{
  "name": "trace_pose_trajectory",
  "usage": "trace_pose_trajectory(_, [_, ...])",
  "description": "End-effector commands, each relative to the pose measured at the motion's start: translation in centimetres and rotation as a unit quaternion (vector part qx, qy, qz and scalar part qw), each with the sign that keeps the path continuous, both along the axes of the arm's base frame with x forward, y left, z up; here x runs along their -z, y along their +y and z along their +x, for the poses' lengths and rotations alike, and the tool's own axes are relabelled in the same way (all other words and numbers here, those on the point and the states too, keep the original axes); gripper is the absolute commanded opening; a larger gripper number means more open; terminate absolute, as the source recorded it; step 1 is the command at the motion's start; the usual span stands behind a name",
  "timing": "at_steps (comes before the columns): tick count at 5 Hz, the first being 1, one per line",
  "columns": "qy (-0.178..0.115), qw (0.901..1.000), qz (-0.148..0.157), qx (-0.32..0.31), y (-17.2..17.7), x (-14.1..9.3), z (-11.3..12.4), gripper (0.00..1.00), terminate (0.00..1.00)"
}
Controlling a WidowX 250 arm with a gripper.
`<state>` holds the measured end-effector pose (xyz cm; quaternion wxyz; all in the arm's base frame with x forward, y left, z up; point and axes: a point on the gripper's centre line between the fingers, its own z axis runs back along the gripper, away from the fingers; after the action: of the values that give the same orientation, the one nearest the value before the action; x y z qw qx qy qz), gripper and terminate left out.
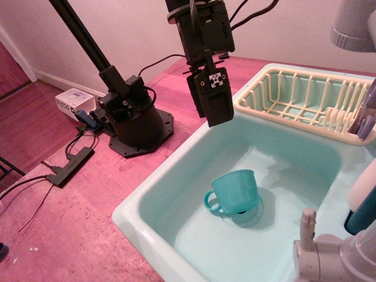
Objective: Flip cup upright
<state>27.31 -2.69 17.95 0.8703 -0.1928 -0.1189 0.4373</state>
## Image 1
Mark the white cardboard box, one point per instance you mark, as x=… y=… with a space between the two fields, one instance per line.
x=72 y=100

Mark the cream plastic dish rack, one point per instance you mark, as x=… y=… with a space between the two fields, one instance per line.
x=317 y=101

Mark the black robot arm with base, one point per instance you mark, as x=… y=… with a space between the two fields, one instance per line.
x=136 y=126

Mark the white teal bottle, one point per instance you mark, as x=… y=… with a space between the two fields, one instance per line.
x=361 y=201

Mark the black usb hub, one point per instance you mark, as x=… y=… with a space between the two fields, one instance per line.
x=62 y=175

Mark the grey toy faucet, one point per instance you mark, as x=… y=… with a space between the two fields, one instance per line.
x=327 y=257

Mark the purple utensils in rack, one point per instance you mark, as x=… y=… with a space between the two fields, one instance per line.
x=368 y=122

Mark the light teal toy sink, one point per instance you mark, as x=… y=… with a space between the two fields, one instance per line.
x=167 y=222

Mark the teal plastic cup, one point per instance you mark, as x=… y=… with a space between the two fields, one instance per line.
x=234 y=192

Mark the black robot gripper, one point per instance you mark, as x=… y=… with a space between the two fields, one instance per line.
x=204 y=30

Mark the blue plug adapter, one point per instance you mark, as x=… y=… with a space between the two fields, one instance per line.
x=84 y=118

